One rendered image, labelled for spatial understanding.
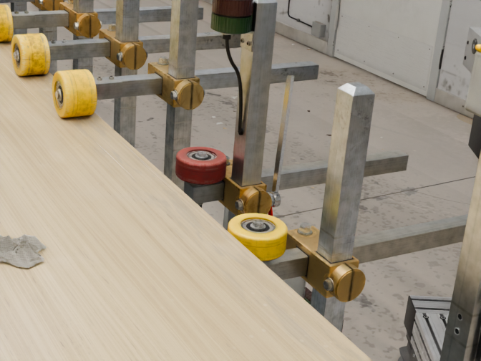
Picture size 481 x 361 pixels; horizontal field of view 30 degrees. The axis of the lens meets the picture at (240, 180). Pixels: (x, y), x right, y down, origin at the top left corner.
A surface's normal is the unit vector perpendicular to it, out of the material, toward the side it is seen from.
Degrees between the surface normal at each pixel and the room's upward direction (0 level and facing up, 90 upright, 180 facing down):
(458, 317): 90
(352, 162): 90
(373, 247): 90
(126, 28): 90
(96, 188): 0
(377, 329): 0
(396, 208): 0
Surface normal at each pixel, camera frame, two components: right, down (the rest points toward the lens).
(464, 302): -0.87, 0.13
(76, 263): 0.07, -0.92
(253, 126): 0.48, 0.38
